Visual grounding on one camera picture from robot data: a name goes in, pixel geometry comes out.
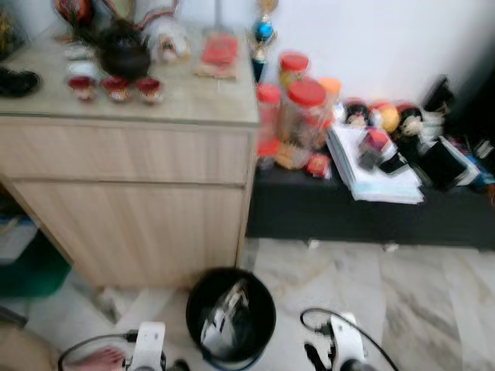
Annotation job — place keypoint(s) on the black ornament on cabinet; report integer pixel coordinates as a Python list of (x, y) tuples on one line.
[(17, 82)]

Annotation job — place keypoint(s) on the small red cup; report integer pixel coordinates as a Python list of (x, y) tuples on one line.
[(116, 87), (150, 89), (82, 86)]

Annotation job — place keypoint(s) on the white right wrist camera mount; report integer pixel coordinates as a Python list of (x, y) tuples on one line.
[(348, 340)]

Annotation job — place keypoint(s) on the orange round ornament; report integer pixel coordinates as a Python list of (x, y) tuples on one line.
[(388, 117)]

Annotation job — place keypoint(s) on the green plastic container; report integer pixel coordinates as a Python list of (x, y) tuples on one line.
[(35, 270)]

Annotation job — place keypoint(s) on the orange-lidded plastic jar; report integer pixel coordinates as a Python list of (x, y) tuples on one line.
[(331, 89)]

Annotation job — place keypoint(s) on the trophy with blue ball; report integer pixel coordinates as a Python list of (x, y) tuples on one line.
[(264, 32)]

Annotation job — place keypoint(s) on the small red-lidded plastic jar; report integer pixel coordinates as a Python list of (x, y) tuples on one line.
[(294, 66)]

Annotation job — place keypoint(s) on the black flat pouch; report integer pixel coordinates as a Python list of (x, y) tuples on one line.
[(441, 164)]

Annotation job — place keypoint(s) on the clear plastic blister pack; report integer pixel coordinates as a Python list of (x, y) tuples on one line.
[(224, 321)]

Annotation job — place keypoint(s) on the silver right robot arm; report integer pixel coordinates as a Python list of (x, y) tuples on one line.
[(360, 365)]

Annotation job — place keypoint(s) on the red and black gadget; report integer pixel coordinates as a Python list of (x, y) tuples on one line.
[(379, 148)]

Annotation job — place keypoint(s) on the black round teapot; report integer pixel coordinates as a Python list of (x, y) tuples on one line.
[(124, 52)]

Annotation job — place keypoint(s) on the tall red-lidded plastic jar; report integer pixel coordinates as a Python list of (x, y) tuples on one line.
[(268, 116)]

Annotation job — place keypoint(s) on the black object by wall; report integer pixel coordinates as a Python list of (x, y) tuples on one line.
[(439, 97)]

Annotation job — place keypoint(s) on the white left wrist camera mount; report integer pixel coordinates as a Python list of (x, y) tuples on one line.
[(147, 346)]

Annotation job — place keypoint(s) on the large red-lidded plastic jar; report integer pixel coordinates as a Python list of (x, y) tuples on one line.
[(305, 112)]

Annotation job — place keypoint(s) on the black low television cabinet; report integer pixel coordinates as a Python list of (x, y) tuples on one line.
[(348, 216)]

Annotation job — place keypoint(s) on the white paper stack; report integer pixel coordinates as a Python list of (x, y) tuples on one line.
[(371, 185)]

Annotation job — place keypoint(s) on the light wooden drawer cabinet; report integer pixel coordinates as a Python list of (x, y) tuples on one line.
[(131, 216)]

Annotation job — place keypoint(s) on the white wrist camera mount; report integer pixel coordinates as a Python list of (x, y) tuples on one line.
[(348, 340), (147, 346)]

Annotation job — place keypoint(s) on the white figurine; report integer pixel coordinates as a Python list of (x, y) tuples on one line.
[(168, 40)]

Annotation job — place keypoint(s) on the red book on stand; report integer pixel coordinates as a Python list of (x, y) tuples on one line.
[(220, 52)]

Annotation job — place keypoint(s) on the small red packet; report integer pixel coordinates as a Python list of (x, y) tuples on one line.
[(318, 165)]

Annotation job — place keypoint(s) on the black round rubbish bin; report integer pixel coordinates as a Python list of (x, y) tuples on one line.
[(263, 309)]

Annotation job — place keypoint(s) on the large black-haired doll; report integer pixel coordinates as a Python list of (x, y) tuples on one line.
[(411, 124)]

